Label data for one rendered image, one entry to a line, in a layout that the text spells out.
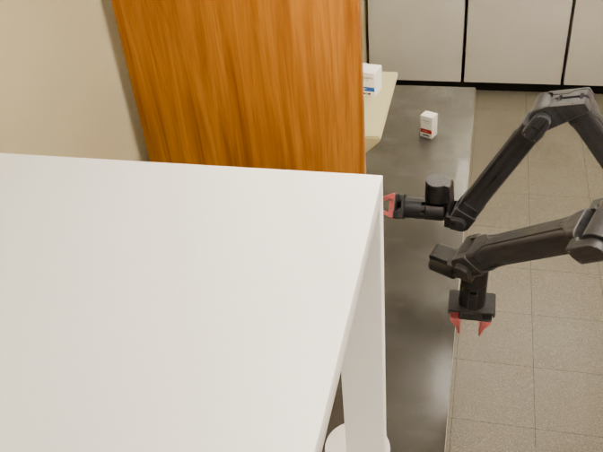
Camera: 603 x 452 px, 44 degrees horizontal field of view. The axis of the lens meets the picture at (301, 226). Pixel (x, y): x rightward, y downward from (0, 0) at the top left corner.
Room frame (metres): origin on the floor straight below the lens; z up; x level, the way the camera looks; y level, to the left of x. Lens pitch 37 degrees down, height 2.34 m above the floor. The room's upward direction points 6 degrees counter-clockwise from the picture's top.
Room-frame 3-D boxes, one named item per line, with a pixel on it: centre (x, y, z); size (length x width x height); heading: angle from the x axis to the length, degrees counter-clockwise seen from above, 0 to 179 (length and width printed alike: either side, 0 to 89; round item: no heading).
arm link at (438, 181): (1.54, -0.38, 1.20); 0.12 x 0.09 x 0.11; 62
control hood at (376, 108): (1.54, -0.18, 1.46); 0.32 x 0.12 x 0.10; 164
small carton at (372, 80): (1.59, -0.19, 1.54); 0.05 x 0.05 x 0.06; 62
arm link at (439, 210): (1.56, -0.36, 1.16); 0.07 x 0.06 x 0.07; 73
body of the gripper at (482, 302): (1.17, -0.36, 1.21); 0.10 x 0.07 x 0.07; 74
